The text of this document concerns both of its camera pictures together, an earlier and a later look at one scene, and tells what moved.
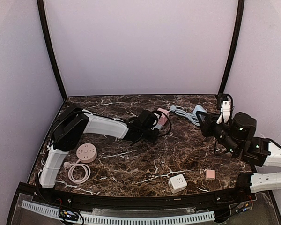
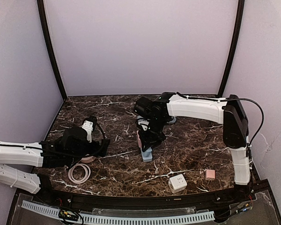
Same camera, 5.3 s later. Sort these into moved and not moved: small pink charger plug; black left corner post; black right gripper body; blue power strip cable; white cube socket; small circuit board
Moved: blue power strip cable; black right gripper body
Not moved: white cube socket; small circuit board; black left corner post; small pink charger plug
